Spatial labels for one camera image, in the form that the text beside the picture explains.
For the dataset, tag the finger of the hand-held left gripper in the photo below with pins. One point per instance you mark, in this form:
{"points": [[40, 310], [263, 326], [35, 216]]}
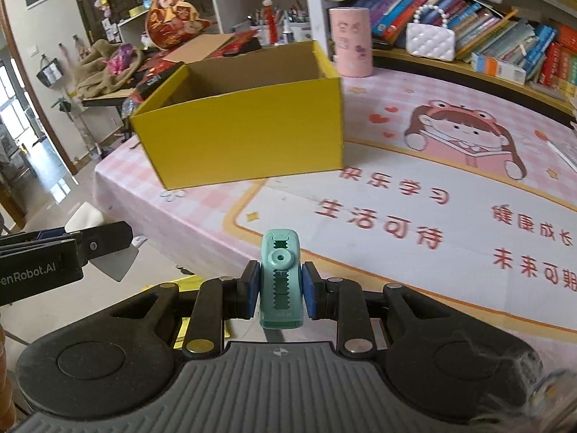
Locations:
{"points": [[106, 240]]}

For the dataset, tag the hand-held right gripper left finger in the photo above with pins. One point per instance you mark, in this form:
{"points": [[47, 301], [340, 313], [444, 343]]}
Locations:
{"points": [[252, 291]]}

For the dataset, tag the yellow cardboard box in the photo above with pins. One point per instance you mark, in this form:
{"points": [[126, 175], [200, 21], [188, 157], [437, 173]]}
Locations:
{"points": [[243, 144]]}

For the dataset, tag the pink cylinder container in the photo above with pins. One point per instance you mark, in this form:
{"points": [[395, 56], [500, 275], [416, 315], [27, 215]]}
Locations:
{"points": [[350, 40]]}

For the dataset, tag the row of colourful books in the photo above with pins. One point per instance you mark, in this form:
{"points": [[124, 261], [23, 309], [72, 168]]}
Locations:
{"points": [[487, 31]]}

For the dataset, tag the pink checkered tablecloth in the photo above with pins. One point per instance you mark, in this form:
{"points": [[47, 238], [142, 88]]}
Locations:
{"points": [[189, 216]]}

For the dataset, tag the red fortune god decoration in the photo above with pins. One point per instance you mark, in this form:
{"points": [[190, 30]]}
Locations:
{"points": [[173, 18]]}

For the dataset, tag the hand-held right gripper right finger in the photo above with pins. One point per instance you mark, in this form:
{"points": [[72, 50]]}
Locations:
{"points": [[311, 291]]}

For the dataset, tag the pen holders with pens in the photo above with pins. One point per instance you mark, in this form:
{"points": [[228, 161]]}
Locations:
{"points": [[293, 27]]}

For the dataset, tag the cartoon print desk mat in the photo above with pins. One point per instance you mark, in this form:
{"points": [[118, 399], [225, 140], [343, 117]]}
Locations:
{"points": [[405, 189]]}

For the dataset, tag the white quilted handbag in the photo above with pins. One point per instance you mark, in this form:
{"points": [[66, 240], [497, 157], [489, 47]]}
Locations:
{"points": [[430, 40]]}

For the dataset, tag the dark wooden door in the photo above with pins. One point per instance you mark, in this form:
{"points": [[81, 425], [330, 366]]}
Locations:
{"points": [[90, 4]]}

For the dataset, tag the red wrapping papers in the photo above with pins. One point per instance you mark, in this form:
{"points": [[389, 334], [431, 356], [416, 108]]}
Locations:
{"points": [[243, 43]]}

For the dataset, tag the wooden bookshelf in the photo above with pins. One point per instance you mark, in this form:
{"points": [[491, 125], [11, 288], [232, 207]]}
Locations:
{"points": [[496, 85]]}

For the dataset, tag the dark hanging bag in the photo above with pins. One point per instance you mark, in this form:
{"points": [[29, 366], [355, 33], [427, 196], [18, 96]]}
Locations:
{"points": [[48, 73]]}

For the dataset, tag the teal correction tape dispenser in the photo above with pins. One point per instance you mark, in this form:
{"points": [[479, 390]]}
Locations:
{"points": [[280, 279]]}

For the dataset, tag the black rectangular box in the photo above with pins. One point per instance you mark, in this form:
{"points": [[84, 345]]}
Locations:
{"points": [[152, 82]]}

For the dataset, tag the brown plush blanket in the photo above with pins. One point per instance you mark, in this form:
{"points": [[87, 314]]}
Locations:
{"points": [[99, 72]]}

